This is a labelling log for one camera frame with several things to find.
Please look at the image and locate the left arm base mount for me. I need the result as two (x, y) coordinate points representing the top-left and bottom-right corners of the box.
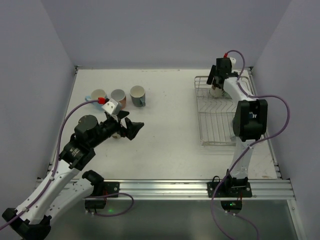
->
(82, 170), (120, 213)

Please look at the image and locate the light blue cup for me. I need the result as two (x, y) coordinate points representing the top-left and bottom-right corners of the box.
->
(84, 89), (108, 108)

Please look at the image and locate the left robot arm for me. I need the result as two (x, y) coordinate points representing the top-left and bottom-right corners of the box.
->
(2, 111), (144, 240)

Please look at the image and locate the brown white cup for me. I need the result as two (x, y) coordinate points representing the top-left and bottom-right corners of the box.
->
(112, 132), (121, 139)
(209, 84), (225, 98)

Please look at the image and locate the mint green tumbler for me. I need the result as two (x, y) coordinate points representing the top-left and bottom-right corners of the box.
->
(222, 91), (232, 99)

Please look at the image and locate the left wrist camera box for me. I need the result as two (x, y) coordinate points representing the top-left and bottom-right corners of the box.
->
(101, 98), (122, 116)

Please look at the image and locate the aluminium front rail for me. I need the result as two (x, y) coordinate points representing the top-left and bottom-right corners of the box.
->
(104, 179), (295, 201)

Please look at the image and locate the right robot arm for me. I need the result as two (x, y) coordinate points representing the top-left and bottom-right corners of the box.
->
(206, 54), (268, 198)

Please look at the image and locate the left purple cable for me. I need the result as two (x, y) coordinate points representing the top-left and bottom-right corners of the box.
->
(0, 96), (106, 231)

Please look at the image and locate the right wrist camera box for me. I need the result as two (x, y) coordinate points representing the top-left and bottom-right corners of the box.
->
(223, 53), (237, 67)

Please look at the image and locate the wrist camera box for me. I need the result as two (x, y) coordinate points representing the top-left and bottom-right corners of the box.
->
(101, 98), (122, 116)
(223, 53), (237, 67)

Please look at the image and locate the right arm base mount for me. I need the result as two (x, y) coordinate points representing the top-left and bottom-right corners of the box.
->
(215, 175), (253, 214)

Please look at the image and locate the pink dotted mug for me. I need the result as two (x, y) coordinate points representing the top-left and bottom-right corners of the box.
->
(110, 89), (127, 110)

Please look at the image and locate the wire dish rack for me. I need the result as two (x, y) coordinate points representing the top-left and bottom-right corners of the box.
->
(194, 75), (267, 147)

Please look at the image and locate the grey blue mug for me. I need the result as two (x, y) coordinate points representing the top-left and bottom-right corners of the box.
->
(129, 85), (146, 107)

